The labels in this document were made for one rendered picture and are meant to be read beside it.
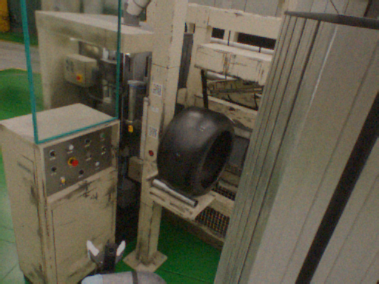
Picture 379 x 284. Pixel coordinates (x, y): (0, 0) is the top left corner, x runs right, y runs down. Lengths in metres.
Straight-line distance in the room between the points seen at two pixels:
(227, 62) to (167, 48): 0.37
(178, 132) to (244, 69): 0.54
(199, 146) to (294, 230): 1.40
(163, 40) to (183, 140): 0.58
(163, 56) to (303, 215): 1.61
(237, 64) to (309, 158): 1.65
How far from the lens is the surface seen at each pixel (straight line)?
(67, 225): 2.04
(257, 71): 1.77
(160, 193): 1.95
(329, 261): 0.22
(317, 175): 0.18
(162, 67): 1.77
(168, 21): 1.73
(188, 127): 1.63
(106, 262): 1.22
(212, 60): 1.88
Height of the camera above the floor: 2.03
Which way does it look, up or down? 26 degrees down
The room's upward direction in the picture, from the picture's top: 9 degrees clockwise
